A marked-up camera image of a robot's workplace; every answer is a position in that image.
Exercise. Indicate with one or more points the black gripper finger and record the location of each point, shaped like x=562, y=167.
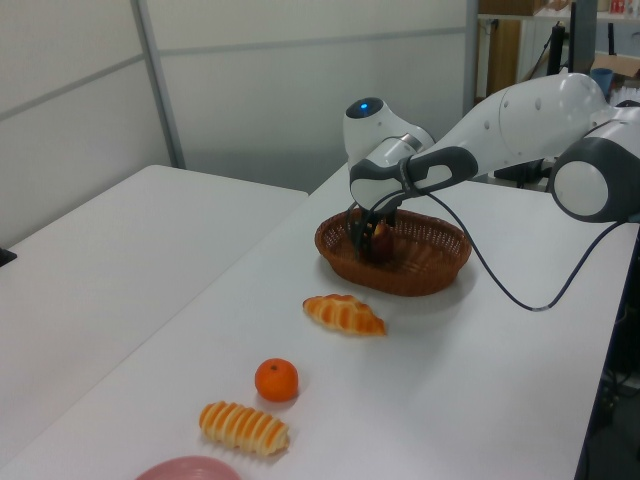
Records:
x=391, y=219
x=361, y=235

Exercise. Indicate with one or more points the red apple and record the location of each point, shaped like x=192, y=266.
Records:
x=384, y=246

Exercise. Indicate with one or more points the braided croissant bread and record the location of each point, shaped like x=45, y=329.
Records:
x=342, y=315

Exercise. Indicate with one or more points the orange mandarin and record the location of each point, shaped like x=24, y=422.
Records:
x=276, y=380

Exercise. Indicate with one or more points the striped bread roll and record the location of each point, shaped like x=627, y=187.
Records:
x=245, y=429

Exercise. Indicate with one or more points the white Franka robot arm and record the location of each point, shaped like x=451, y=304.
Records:
x=525, y=120

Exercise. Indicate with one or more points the brown woven basket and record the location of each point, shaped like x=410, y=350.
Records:
x=425, y=272

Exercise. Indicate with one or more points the pink plate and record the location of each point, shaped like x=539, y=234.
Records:
x=187, y=469

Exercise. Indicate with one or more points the wooden shelf unit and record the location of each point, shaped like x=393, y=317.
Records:
x=502, y=55

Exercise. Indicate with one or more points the black monitor stand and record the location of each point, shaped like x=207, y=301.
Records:
x=556, y=47

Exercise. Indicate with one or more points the blue cup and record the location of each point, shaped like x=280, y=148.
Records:
x=602, y=79

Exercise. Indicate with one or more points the black monitor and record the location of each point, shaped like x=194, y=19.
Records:
x=582, y=35

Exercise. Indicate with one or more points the white bottle rack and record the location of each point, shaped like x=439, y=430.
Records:
x=627, y=95

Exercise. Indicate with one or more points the cardboard box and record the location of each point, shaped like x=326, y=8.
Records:
x=622, y=65

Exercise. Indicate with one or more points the black flat device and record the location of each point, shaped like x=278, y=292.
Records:
x=7, y=256

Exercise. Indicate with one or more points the grey metal post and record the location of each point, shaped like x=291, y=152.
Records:
x=472, y=50

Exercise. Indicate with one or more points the grey partition frame post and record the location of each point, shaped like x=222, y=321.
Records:
x=155, y=75

